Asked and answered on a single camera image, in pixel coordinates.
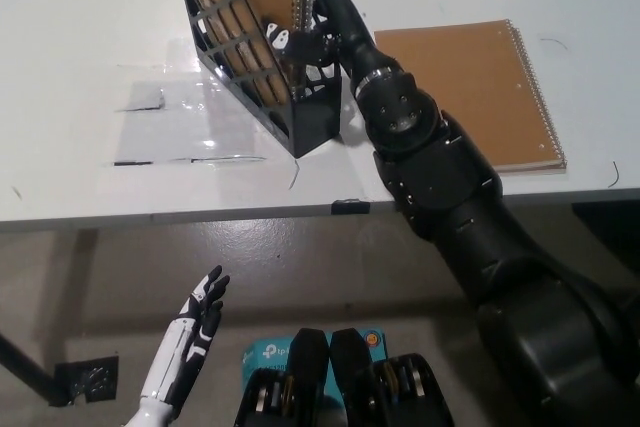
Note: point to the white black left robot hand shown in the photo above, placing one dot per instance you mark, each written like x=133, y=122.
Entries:
x=187, y=342

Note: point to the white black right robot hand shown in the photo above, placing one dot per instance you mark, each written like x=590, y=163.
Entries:
x=345, y=22

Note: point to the black mesh book holder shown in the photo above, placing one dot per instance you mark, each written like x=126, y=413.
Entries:
x=315, y=122

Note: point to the teal tp-link box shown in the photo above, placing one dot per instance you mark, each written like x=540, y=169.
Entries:
x=265, y=354

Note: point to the black table leg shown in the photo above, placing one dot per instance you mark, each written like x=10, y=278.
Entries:
x=27, y=367

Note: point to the black table edge clip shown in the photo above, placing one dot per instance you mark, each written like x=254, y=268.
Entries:
x=350, y=206

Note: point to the clear plastic sheet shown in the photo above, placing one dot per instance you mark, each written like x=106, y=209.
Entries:
x=190, y=122

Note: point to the black tape strip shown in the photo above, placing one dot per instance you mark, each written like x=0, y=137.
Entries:
x=132, y=163

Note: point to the gray tape patch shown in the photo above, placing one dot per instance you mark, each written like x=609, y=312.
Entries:
x=141, y=97

